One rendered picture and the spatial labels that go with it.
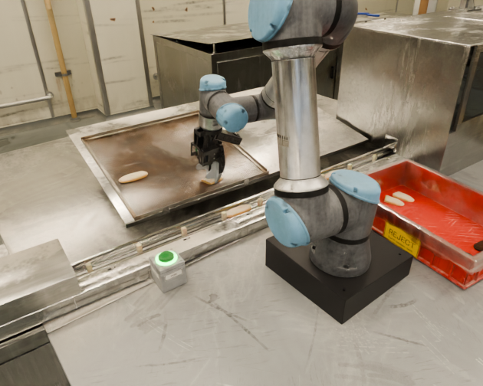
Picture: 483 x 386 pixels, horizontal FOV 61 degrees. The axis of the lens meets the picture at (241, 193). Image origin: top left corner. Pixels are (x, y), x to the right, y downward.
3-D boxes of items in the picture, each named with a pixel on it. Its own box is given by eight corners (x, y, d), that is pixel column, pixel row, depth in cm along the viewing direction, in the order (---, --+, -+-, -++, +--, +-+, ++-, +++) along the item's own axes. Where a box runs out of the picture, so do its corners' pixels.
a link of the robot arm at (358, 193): (382, 232, 97) (396, 183, 90) (338, 247, 92) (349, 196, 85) (349, 207, 106) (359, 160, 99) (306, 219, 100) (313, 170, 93)
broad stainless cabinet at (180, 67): (217, 175, 333) (210, 44, 281) (162, 135, 408) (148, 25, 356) (377, 123, 425) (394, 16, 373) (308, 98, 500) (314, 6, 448)
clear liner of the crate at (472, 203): (465, 294, 102) (476, 263, 97) (332, 205, 138) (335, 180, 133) (539, 249, 117) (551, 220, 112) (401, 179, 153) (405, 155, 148)
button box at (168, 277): (162, 305, 106) (157, 272, 101) (150, 287, 112) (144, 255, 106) (191, 292, 110) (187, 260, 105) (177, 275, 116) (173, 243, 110)
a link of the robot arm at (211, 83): (206, 86, 111) (195, 73, 117) (205, 122, 118) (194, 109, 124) (232, 83, 115) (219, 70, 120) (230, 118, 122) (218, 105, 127)
